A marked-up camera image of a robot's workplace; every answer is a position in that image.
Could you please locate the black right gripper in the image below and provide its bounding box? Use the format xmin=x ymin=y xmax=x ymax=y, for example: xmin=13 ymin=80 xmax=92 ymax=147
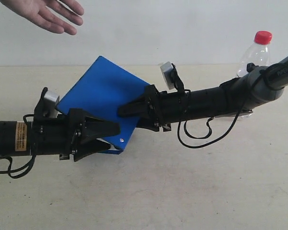
xmin=117 ymin=85 xmax=190 ymax=132

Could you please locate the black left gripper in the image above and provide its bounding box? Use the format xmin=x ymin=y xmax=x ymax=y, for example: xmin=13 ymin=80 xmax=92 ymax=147
xmin=30 ymin=108 xmax=120 ymax=162

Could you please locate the blue file folder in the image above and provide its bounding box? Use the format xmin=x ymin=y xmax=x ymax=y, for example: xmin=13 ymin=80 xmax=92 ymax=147
xmin=57 ymin=56 xmax=148 ymax=154

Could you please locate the clear water bottle red cap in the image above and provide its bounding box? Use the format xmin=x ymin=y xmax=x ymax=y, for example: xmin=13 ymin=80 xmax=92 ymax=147
xmin=235 ymin=30 xmax=273 ymax=118

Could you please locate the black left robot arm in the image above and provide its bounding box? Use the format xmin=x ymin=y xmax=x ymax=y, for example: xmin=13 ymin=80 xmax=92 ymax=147
xmin=0 ymin=108 xmax=120 ymax=161

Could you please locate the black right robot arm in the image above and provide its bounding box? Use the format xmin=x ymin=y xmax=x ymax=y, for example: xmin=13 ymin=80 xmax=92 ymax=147
xmin=118 ymin=56 xmax=288 ymax=132

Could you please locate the person's bare hand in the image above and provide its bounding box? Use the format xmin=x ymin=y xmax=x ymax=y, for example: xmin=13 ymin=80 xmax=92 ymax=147
xmin=0 ymin=0 xmax=84 ymax=35

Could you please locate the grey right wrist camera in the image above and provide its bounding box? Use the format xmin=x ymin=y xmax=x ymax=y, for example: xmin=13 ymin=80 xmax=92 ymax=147
xmin=160 ymin=62 xmax=185 ymax=92

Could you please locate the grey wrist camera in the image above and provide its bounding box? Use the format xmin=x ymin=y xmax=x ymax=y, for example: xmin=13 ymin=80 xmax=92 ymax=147
xmin=160 ymin=62 xmax=185 ymax=92
xmin=34 ymin=87 xmax=60 ymax=118

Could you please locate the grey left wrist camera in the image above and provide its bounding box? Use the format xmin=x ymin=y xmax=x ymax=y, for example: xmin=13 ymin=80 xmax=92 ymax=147
xmin=34 ymin=87 xmax=60 ymax=118

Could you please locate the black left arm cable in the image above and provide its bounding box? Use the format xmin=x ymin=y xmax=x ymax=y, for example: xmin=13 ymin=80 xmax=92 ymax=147
xmin=0 ymin=109 xmax=39 ymax=179

